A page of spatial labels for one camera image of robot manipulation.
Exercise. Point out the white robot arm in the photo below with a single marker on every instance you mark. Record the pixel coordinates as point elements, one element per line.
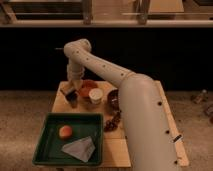
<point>149,140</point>

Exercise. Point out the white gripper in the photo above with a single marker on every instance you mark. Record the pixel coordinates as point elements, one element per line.
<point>75,77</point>

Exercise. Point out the orange round fruit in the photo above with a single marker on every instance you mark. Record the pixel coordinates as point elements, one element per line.
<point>65,132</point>

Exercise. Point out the wooden table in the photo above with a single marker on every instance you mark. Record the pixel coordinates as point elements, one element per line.
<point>115,151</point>

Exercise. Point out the dark brown bowl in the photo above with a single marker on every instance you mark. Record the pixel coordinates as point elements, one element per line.
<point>112,99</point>

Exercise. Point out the orange bowl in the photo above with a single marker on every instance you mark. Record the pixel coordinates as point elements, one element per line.
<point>86,87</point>

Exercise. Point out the dark metal cup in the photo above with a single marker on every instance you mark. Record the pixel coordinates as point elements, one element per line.
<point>73,102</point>

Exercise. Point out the grey folded cloth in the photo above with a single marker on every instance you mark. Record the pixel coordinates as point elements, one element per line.
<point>81,149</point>

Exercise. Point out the white paper cup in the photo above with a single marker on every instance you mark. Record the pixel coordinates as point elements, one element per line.
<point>96,95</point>

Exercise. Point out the dark grape bunch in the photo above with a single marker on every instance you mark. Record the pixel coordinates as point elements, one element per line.
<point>112,125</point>

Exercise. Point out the white handled black brush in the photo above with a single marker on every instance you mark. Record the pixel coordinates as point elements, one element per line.
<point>177,138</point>

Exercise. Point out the green plastic tray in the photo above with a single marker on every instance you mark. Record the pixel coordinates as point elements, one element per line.
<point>48,150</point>

